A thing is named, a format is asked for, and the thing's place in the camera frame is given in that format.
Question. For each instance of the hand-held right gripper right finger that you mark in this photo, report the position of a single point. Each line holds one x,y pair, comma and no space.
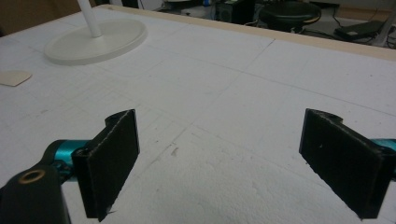
342,161

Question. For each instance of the black speaker box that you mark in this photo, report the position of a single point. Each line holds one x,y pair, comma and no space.
229,11

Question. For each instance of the beige card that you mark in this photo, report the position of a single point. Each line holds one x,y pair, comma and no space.
13,77

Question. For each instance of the black flat device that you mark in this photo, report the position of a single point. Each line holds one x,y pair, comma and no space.
358,30

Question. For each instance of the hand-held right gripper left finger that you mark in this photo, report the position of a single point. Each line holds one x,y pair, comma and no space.
109,168

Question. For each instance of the white lamp stand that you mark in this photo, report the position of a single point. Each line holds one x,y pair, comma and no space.
96,40

